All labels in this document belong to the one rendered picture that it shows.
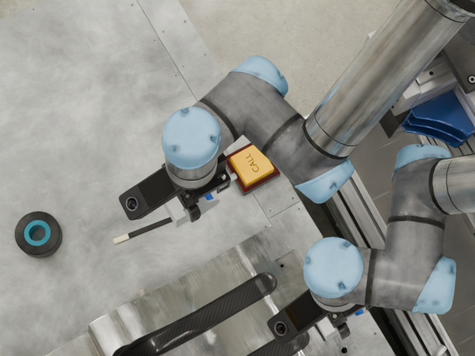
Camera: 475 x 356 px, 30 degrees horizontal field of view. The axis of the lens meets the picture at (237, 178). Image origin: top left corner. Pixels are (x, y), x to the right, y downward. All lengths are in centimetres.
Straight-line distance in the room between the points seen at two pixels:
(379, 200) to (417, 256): 115
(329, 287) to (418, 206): 16
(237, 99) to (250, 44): 144
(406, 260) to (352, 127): 18
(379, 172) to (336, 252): 120
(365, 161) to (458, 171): 120
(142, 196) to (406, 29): 51
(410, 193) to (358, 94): 16
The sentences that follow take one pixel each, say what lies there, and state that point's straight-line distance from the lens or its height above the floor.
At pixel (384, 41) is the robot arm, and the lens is 107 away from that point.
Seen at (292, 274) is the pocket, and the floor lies 86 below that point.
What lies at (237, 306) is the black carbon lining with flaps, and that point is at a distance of 153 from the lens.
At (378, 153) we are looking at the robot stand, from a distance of 234.
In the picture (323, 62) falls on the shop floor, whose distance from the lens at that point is 263.
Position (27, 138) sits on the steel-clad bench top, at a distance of 171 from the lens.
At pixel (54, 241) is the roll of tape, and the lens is 161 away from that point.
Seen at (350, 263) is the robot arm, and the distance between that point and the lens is 114.
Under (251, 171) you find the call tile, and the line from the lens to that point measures 163.
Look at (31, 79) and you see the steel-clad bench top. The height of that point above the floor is 80.
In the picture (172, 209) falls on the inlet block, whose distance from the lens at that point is 148.
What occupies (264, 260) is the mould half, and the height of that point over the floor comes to 89.
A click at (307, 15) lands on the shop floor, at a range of 268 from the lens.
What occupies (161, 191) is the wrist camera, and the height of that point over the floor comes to 111.
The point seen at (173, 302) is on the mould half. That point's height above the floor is 89.
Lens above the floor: 240
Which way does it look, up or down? 75 degrees down
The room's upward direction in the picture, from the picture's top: 11 degrees clockwise
